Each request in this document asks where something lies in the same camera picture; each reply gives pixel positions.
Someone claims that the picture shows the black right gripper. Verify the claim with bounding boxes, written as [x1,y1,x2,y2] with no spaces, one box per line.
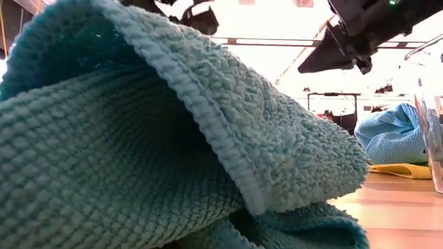
[298,0,415,75]

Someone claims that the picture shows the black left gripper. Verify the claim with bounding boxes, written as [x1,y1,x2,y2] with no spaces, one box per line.
[179,4,220,35]

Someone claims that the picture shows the blue microfiber towel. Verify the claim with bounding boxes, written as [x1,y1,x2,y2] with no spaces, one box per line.
[354,102,431,165]

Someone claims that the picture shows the yellow microfiber towel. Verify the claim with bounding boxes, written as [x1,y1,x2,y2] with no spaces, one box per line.
[369,162,433,181]

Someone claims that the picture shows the dark teal terry towel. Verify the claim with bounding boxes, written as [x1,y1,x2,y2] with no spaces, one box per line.
[0,0,371,249]

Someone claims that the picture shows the narrow black monitor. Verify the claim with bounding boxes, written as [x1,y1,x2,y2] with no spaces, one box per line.
[341,113,358,136]

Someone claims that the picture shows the large clear plastic basket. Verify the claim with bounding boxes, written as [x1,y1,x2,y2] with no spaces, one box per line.
[404,33,443,194]

